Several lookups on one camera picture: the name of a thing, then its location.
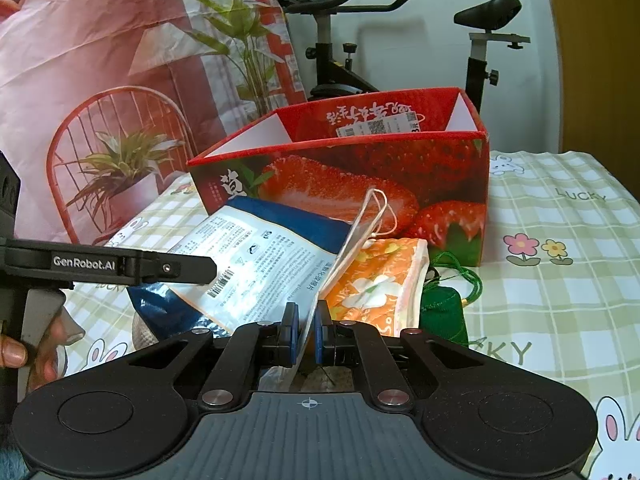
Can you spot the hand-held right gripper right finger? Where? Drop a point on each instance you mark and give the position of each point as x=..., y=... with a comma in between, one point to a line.
x=322, y=334

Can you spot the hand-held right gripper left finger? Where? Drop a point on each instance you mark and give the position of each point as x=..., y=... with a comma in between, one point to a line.
x=291, y=332

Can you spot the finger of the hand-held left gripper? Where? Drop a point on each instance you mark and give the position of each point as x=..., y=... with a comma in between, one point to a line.
x=185, y=267

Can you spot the blue and white snack packet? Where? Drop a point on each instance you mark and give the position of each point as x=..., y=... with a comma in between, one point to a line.
x=260, y=255

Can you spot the orange flower print tissue pack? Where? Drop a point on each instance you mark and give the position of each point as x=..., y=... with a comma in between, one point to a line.
x=380, y=280

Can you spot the white face mask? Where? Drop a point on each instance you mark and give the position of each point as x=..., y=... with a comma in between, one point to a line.
x=350, y=242

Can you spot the red strawberry print box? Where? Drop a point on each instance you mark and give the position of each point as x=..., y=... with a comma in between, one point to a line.
x=350, y=170

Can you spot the person's left hand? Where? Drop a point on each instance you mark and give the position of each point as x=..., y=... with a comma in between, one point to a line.
x=50, y=355

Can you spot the checked bunny print tablecloth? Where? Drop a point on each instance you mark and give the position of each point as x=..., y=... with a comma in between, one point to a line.
x=550, y=270

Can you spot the black exercise bike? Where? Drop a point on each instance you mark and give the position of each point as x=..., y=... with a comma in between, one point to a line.
x=332, y=67

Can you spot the wooden door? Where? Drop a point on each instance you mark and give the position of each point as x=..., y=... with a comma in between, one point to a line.
x=600, y=60

